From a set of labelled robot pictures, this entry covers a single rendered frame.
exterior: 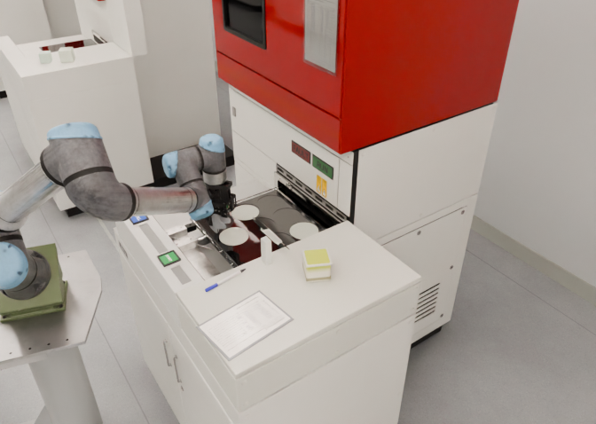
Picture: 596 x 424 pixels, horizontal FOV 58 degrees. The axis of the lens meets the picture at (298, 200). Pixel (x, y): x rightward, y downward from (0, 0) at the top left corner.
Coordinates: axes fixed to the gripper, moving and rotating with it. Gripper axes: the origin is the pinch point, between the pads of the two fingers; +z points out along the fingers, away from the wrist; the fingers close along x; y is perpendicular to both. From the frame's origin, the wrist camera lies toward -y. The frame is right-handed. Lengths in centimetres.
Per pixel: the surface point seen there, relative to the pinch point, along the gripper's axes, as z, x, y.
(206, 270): 3.3, -17.3, 5.7
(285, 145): -16.6, 36.3, 11.8
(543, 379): 91, 58, 128
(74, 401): 51, -47, -35
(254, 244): 1.4, -1.5, 15.4
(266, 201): 1.4, 23.7, 9.0
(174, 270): -4.3, -27.8, 1.5
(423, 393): 91, 31, 78
